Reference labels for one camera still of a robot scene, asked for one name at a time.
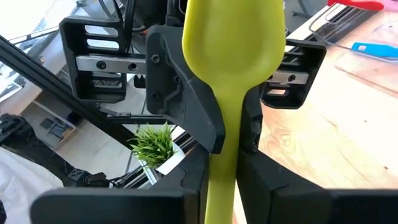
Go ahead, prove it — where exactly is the clear shallow plastic tray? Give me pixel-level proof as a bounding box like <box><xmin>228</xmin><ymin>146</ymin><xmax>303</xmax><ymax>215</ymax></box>
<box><xmin>308</xmin><ymin>2</ymin><xmax>398</xmax><ymax>65</ymax></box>

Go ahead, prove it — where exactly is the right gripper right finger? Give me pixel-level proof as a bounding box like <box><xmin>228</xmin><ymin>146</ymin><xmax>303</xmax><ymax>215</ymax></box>
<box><xmin>235</xmin><ymin>148</ymin><xmax>398</xmax><ymax>224</ymax></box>

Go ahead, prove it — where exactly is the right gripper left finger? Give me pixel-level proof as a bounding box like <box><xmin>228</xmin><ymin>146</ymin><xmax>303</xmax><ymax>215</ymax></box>
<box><xmin>30</xmin><ymin>145</ymin><xmax>211</xmax><ymax>224</ymax></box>

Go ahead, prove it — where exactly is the small green potted plant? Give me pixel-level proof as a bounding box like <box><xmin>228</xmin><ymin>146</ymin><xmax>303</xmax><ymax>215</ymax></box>
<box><xmin>129</xmin><ymin>122</ymin><xmax>187</xmax><ymax>177</ymax></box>

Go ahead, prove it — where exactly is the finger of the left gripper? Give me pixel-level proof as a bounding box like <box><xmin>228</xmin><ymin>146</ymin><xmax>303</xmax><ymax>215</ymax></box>
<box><xmin>145</xmin><ymin>24</ymin><xmax>227</xmax><ymax>156</ymax></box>
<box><xmin>238</xmin><ymin>83</ymin><xmax>264</xmax><ymax>154</ymax></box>

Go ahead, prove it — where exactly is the yellow-green dish brush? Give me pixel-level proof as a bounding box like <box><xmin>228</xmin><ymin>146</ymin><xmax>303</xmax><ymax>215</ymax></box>
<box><xmin>182</xmin><ymin>0</ymin><xmax>287</xmax><ymax>224</ymax></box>

